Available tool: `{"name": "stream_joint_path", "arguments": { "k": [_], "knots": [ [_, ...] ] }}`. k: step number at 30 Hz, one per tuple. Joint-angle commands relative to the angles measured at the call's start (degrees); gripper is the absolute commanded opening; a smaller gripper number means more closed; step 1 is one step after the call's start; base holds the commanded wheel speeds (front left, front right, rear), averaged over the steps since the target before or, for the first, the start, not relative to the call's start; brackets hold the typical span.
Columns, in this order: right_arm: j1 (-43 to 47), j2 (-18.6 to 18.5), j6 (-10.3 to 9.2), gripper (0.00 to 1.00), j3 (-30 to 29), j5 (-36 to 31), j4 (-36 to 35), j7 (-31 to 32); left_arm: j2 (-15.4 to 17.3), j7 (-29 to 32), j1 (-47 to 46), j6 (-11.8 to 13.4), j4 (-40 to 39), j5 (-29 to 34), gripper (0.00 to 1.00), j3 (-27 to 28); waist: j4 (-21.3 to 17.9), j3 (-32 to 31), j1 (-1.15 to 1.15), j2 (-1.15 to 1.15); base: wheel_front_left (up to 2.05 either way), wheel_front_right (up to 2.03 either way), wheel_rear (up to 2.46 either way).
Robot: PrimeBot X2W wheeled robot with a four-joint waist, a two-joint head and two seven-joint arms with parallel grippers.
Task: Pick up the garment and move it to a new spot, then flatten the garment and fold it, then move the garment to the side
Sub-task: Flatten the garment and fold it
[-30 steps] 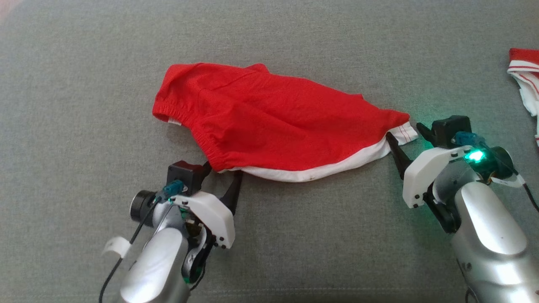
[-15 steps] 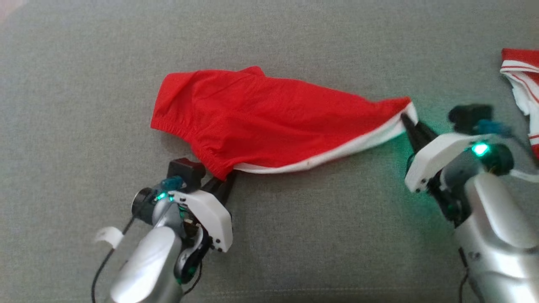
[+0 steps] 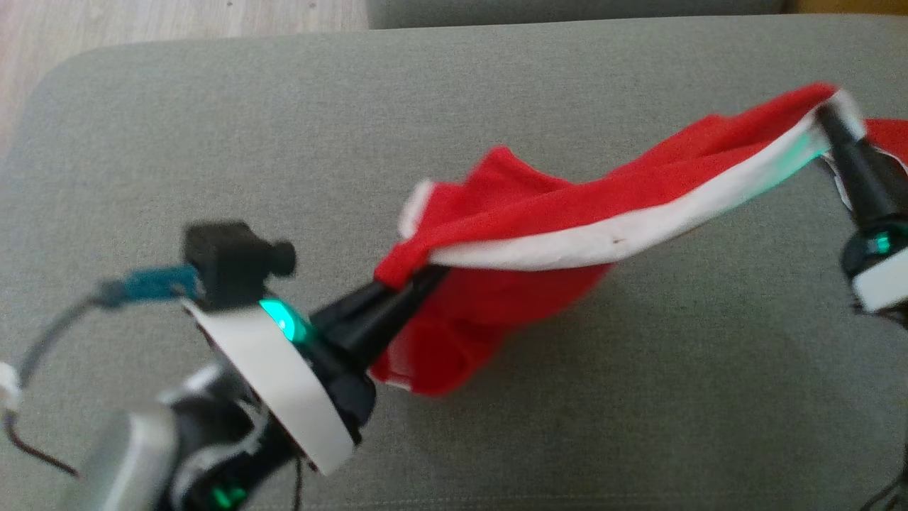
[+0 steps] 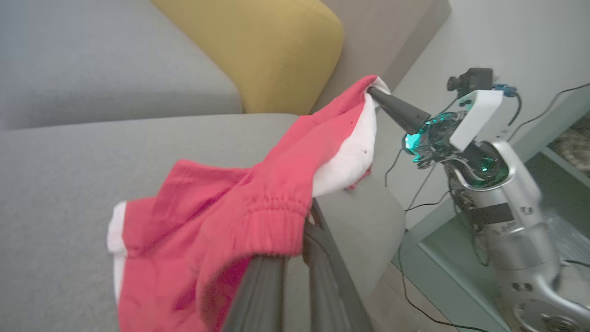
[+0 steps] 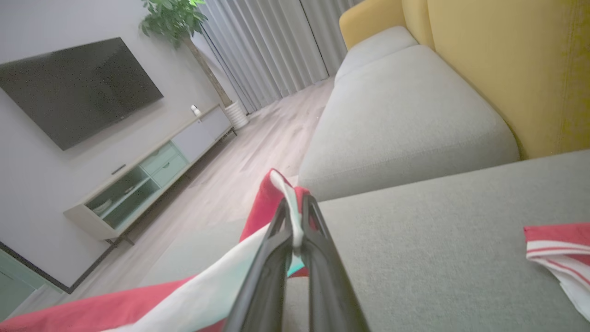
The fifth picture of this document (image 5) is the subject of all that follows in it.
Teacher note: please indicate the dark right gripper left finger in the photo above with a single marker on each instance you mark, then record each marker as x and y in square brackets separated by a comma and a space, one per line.
[265, 286]

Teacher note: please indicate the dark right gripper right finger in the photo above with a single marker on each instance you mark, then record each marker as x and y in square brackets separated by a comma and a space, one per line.
[327, 286]

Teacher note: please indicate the red garment with number print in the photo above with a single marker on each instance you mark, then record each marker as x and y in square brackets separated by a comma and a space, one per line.
[184, 299]

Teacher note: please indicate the red garment with white stripes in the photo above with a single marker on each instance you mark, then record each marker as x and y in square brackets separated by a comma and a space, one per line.
[562, 258]

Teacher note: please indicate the grey and yellow sofa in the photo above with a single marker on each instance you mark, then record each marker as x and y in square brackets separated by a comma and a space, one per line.
[438, 253]

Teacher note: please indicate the low TV cabinet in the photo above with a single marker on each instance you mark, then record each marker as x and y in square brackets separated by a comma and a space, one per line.
[152, 175]

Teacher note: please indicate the white ribbed plant pot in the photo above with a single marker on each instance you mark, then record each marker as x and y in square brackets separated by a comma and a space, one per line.
[236, 116]

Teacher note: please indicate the grey sofa seat cushion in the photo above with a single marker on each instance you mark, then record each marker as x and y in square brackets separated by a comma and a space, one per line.
[405, 115]
[373, 48]

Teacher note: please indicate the grey pleated curtain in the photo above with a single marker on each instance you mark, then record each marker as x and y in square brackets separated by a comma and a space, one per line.
[276, 46]

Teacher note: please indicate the yellow sofa back cushion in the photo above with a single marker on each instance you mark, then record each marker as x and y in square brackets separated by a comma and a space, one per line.
[507, 69]
[368, 20]
[415, 18]

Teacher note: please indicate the black flat screen TV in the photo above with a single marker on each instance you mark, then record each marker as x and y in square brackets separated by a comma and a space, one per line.
[78, 90]

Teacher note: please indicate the green potted tree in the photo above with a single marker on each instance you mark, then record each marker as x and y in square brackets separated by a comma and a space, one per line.
[173, 18]

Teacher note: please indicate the small white camera device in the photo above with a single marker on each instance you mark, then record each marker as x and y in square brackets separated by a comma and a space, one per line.
[196, 110]

